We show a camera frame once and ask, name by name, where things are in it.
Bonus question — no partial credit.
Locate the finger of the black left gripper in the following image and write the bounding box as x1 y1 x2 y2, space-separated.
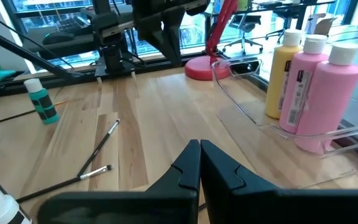
163 7 186 65
135 17 180 63

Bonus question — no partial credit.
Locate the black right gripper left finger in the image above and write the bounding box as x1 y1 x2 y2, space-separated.
37 139 201 224

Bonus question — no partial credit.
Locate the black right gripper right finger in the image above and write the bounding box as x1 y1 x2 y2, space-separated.
201 139 358 224

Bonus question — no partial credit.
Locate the yellow large paint bottle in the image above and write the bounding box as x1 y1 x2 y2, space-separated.
265 29 304 119

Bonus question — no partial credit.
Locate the pink large paint bottle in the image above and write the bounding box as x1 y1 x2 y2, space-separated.
293 42 358 155
278 34 329 134

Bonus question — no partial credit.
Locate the teal small paint bottle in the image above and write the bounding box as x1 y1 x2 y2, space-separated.
23 78 60 126

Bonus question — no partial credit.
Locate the large window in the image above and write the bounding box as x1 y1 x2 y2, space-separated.
9 0 217 68

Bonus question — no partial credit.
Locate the red desk lamp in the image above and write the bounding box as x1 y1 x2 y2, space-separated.
184 0 239 81

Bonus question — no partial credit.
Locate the black office chair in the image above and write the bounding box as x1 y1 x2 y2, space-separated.
221 14 264 57

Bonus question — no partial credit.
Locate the grey side desk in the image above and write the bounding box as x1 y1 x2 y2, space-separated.
22 26 101 60

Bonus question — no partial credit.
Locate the black keyboard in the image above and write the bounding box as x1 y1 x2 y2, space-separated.
56 17 90 35

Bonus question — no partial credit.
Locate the clear plastic organizer bin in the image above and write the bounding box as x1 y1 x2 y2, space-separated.
210 55 358 159

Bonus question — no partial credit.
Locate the black computer mouse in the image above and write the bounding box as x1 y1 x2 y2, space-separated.
42 31 76 45

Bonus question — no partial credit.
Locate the black work table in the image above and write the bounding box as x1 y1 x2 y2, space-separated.
250 0 337 32

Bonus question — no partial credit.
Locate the black diagonal strut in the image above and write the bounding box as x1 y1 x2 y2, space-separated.
0 23 85 81

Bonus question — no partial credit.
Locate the cardboard box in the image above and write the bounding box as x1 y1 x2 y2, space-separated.
314 17 338 35

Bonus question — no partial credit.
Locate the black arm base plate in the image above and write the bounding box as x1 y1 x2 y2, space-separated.
93 57 137 78

